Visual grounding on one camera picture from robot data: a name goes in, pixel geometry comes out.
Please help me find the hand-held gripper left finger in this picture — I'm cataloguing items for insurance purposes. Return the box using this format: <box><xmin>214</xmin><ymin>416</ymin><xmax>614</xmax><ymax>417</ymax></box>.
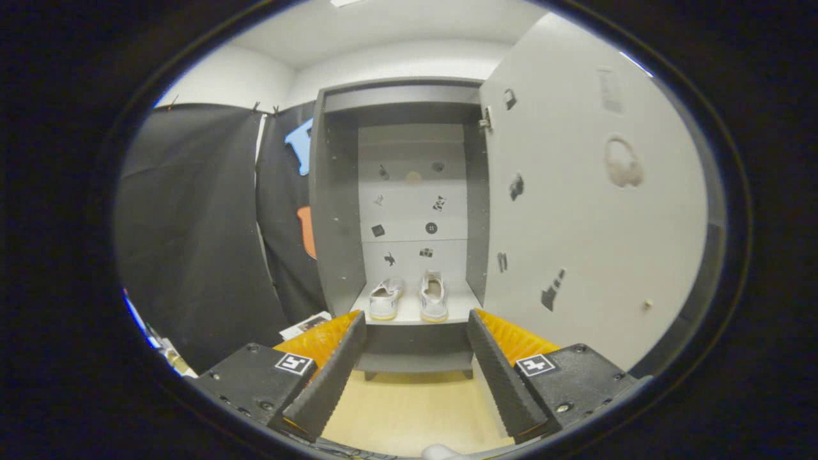
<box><xmin>192</xmin><ymin>310</ymin><xmax>368</xmax><ymax>441</ymax></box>

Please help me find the white shoe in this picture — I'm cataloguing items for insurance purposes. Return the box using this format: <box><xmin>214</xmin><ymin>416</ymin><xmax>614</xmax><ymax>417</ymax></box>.
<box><xmin>369</xmin><ymin>277</ymin><xmax>405</xmax><ymax>321</ymax></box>
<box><xmin>418</xmin><ymin>270</ymin><xmax>450</xmax><ymax>324</ymax></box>

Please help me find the grey shoe cabinet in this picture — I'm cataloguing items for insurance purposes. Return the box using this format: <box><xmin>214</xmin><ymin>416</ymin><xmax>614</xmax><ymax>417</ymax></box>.
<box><xmin>309</xmin><ymin>76</ymin><xmax>493</xmax><ymax>381</ymax></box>

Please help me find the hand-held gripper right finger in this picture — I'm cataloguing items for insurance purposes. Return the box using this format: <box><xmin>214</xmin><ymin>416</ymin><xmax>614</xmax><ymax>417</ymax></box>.
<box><xmin>466</xmin><ymin>308</ymin><xmax>652</xmax><ymax>445</ymax></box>

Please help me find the printed paper sheet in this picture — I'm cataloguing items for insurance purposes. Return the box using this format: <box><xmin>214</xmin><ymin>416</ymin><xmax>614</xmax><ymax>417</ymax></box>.
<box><xmin>279</xmin><ymin>311</ymin><xmax>333</xmax><ymax>341</ymax></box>

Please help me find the blue printed packet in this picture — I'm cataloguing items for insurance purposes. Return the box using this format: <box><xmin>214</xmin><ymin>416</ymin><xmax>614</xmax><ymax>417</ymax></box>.
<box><xmin>123</xmin><ymin>289</ymin><xmax>160</xmax><ymax>349</ymax></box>

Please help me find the black backdrop cloth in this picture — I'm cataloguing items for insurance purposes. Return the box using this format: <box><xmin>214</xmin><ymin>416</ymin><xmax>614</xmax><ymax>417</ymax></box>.
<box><xmin>115</xmin><ymin>101</ymin><xmax>330</xmax><ymax>375</ymax></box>

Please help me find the beige small object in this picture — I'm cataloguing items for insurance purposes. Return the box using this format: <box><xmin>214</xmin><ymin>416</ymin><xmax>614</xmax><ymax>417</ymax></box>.
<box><xmin>158</xmin><ymin>337</ymin><xmax>196</xmax><ymax>378</ymax></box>

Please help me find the grey shoe cabinet door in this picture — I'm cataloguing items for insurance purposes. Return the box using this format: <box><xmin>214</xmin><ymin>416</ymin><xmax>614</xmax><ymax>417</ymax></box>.
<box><xmin>478</xmin><ymin>11</ymin><xmax>729</xmax><ymax>379</ymax></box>

